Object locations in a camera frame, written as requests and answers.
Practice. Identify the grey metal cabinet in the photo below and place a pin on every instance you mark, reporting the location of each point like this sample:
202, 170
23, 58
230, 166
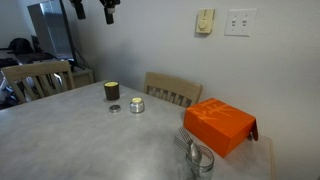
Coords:
50, 30

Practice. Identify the silver spoon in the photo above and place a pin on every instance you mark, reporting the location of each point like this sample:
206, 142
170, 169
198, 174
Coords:
194, 154

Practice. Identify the silver fork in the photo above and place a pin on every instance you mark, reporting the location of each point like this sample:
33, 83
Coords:
180, 143
185, 134

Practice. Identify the orange cardboard box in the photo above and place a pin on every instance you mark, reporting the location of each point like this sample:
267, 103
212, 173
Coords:
216, 123

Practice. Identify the light wooden slat-back chair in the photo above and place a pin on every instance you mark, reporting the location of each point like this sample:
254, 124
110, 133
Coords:
173, 83
33, 68

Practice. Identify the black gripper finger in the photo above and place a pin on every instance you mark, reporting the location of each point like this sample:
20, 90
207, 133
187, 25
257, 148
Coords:
110, 13
79, 10

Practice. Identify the white double light switch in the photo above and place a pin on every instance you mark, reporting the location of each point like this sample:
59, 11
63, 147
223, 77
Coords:
240, 22

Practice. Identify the small wooden cabinet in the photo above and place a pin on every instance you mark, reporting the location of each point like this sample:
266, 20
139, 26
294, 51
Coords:
83, 78

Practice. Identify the beige wall dial thermostat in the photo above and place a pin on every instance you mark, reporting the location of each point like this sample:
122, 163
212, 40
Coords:
204, 21

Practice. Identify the black stand pole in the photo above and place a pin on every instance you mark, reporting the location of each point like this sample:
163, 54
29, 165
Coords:
66, 33

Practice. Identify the black bag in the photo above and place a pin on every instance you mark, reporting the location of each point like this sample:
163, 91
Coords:
20, 45

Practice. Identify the dark brown candle cup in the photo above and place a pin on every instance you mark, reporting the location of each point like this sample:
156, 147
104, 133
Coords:
111, 93

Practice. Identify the clear glass jar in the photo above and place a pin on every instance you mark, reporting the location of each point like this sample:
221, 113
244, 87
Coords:
209, 164

